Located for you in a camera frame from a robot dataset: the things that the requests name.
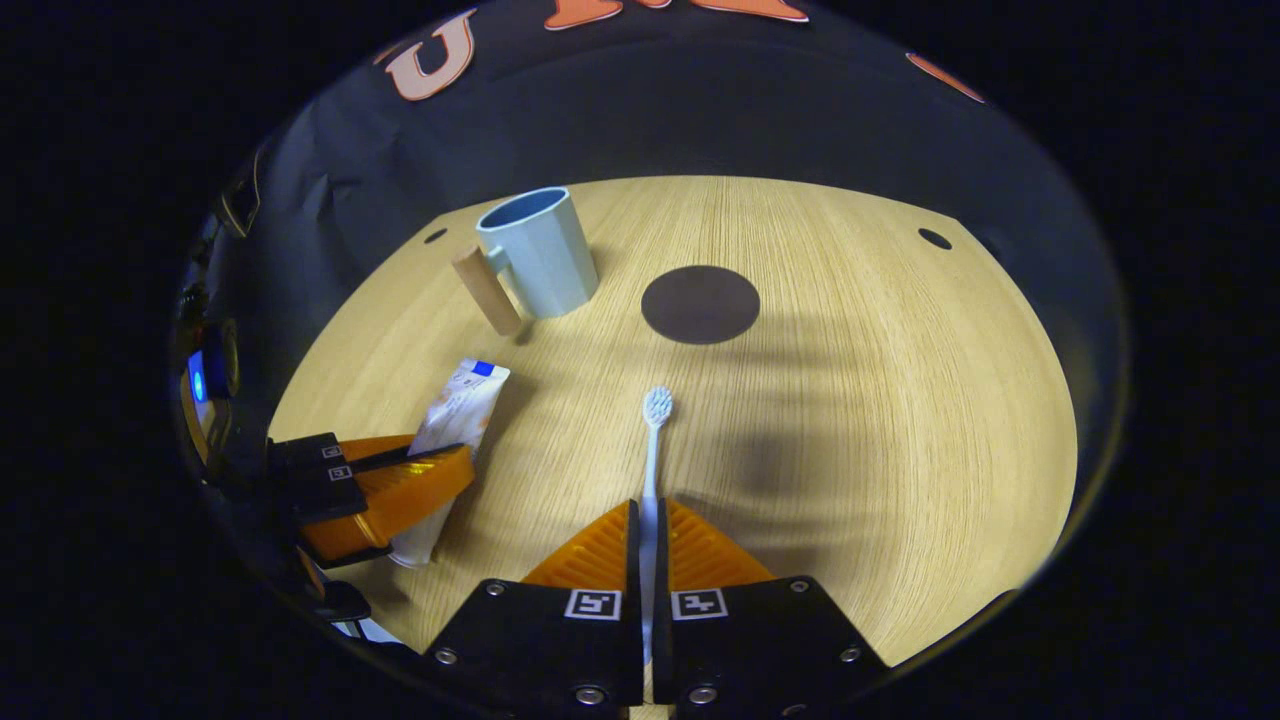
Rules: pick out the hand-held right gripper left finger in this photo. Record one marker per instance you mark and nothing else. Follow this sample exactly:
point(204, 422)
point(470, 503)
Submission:
point(545, 640)

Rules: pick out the dark round coaster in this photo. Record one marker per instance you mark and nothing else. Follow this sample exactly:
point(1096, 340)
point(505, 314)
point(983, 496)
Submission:
point(700, 305)

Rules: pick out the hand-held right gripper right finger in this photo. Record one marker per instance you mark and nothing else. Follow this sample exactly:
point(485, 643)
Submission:
point(760, 640)

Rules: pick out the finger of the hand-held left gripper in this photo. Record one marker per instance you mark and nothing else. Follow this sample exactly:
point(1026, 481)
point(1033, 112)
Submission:
point(320, 490)
point(305, 450)

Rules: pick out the white toothpaste tube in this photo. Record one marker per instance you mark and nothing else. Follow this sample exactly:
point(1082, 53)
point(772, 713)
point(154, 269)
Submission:
point(460, 410)

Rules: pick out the wooden desktop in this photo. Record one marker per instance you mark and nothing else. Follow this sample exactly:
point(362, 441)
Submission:
point(900, 420)

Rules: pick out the white toothbrush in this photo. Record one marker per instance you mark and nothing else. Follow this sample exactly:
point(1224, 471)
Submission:
point(657, 405)

